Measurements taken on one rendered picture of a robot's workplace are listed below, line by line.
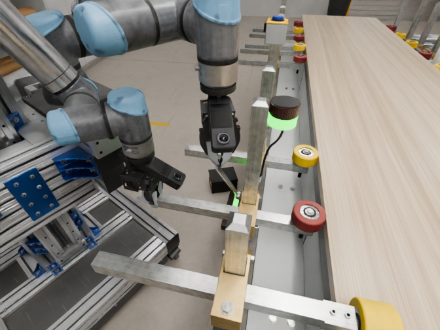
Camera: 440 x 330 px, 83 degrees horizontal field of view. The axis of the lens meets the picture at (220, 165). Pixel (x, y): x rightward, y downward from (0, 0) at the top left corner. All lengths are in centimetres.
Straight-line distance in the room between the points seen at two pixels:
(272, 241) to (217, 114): 58
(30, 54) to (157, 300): 125
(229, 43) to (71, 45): 55
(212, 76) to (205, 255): 128
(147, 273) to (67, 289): 99
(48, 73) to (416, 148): 107
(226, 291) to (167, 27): 46
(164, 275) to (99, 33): 40
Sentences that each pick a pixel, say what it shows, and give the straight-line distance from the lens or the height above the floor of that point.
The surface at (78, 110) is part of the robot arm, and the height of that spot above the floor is 116.
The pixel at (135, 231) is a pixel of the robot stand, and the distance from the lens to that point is 152.
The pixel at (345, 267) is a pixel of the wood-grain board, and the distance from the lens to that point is 62.
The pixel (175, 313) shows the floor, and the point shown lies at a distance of 149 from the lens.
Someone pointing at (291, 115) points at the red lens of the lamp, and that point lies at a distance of 51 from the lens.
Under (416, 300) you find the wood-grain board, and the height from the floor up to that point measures 90.
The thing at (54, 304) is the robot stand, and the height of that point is 21.
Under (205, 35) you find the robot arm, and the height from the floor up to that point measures 130.
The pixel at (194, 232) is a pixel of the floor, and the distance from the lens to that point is 170.
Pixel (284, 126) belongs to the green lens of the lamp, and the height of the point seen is 113.
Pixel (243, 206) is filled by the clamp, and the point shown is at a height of 87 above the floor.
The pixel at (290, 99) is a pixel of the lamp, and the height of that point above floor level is 117.
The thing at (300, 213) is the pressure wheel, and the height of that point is 91.
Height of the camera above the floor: 140
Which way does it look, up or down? 41 degrees down
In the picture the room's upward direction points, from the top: straight up
